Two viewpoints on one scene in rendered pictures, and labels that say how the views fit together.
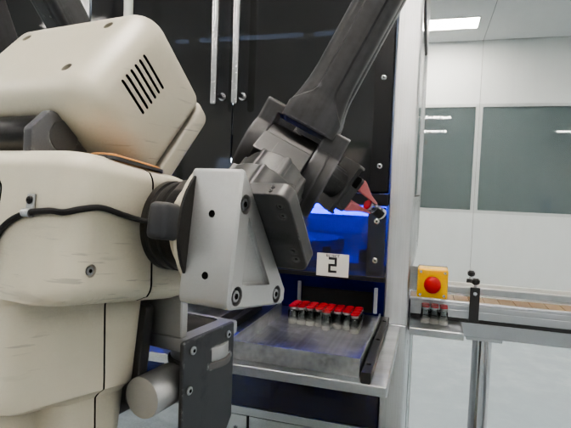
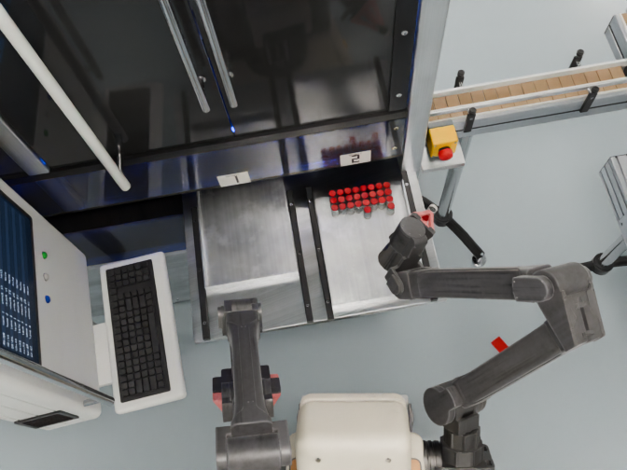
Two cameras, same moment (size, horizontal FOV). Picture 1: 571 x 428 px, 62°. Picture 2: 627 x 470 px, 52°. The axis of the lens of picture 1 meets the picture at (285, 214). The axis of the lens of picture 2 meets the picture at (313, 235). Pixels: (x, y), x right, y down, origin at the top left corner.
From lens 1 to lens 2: 1.45 m
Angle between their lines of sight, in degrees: 65
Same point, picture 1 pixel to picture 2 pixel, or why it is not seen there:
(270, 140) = (463, 425)
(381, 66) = (402, 23)
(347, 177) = not seen: hidden behind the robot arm
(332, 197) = not seen: hidden behind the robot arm
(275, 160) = (472, 438)
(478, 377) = (464, 145)
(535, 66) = not seen: outside the picture
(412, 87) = (437, 36)
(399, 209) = (418, 117)
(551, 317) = (528, 113)
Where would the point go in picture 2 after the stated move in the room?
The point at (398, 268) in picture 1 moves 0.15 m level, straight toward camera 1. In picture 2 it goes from (415, 146) to (430, 194)
